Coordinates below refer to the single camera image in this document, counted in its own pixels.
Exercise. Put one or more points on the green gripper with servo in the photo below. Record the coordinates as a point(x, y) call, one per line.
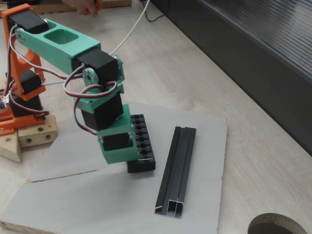
point(116, 144)

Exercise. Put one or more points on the black slotted plastic block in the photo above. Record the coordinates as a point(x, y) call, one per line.
point(142, 167)

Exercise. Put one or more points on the small silver metal bracket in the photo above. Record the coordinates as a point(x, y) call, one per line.
point(145, 160)

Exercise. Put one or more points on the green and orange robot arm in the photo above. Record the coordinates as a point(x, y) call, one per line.
point(63, 46)

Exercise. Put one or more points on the beige wooden block with hole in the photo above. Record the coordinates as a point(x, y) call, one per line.
point(9, 148)

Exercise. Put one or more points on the person's bare hand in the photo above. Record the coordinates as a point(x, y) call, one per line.
point(80, 6)

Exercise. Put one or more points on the grey board with wooden edge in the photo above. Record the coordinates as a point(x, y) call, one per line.
point(97, 202)

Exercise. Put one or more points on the black aluminium profile bar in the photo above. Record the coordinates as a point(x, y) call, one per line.
point(180, 165)

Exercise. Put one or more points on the wooden block with screw holes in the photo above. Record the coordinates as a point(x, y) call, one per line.
point(36, 136)

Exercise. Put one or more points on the red controller circuit board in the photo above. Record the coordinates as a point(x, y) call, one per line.
point(2, 97)

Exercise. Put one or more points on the light wooden plank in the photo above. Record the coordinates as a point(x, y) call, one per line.
point(114, 3)

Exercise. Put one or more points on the horizontal window blind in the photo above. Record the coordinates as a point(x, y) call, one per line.
point(280, 24)

